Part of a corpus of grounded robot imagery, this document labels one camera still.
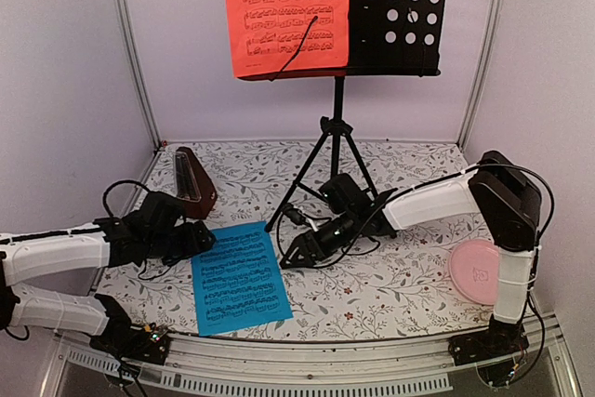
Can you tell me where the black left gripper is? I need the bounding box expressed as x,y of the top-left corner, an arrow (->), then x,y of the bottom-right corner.
146,219 -> 215,267

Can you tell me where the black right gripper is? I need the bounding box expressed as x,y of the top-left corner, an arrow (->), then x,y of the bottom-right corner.
279,210 -> 359,270

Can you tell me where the brown wooden metronome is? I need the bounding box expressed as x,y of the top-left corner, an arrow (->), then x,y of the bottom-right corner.
174,146 -> 218,220

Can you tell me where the blue sheet music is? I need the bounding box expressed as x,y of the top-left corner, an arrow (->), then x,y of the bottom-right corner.
192,221 -> 293,337

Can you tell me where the red sheet music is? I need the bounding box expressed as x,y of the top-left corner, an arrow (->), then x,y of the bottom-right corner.
226,0 -> 350,78

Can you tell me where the black music stand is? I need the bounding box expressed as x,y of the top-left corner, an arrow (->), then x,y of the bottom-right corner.
259,0 -> 452,233

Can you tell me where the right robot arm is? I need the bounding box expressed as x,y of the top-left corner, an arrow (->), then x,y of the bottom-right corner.
280,151 -> 554,356

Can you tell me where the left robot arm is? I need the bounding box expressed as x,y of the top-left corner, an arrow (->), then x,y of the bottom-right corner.
1,192 -> 216,363

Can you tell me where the pink plastic plate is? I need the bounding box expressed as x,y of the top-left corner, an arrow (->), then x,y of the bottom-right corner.
447,239 -> 499,306

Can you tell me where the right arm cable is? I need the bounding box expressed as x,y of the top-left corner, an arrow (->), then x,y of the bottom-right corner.
276,164 -> 555,324

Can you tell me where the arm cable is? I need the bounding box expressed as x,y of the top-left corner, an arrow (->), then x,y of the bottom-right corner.
276,164 -> 555,324
101,178 -> 152,221

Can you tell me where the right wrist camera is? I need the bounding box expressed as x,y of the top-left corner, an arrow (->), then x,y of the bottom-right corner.
282,204 -> 320,232

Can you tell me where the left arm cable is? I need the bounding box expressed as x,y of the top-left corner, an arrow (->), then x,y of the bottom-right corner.
101,178 -> 152,221

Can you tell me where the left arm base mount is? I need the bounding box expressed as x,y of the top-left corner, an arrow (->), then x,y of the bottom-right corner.
89,323 -> 171,365

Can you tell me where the front aluminium rail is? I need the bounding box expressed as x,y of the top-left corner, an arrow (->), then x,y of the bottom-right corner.
40,312 -> 588,396

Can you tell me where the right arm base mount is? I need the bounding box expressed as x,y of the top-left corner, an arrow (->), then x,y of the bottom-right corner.
448,319 -> 529,388

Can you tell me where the left aluminium frame post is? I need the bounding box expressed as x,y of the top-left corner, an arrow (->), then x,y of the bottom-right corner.
113,0 -> 162,151

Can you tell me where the aluminium frame post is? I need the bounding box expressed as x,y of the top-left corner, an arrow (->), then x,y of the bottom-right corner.
456,0 -> 504,152
113,0 -> 162,151

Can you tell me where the right aluminium frame post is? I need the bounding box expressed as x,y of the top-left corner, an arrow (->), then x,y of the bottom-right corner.
456,0 -> 504,152

